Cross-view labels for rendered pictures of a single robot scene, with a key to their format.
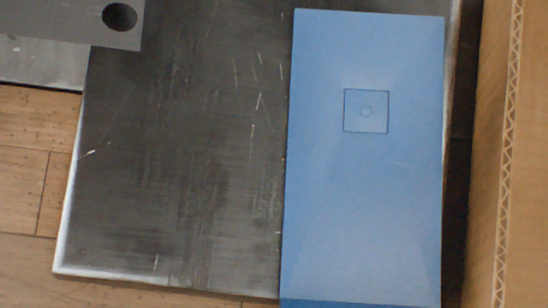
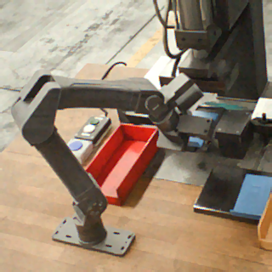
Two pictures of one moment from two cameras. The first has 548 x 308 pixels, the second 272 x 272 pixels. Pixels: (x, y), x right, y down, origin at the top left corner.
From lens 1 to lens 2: 1.07 m
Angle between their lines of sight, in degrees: 44
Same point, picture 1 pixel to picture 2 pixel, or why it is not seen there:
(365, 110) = (255, 189)
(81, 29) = (201, 133)
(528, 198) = not seen: outside the picture
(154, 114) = (217, 186)
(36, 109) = (196, 189)
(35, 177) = (193, 197)
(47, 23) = (197, 132)
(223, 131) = (229, 189)
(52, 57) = (201, 182)
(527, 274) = not seen: outside the picture
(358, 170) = (252, 196)
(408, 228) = (259, 206)
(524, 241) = not seen: outside the picture
